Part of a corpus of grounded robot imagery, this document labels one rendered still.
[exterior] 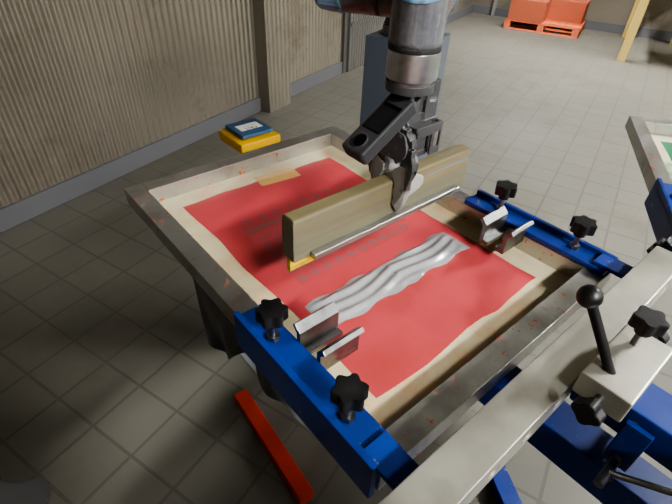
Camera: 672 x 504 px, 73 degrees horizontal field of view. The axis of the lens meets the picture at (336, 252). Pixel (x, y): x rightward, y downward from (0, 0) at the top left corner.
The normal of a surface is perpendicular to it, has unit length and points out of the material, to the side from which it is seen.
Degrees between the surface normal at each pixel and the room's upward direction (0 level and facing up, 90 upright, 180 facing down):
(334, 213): 90
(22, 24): 90
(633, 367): 0
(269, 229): 0
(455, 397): 0
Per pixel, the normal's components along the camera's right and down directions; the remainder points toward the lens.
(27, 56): 0.85, 0.35
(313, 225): 0.64, 0.50
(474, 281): 0.04, -0.79
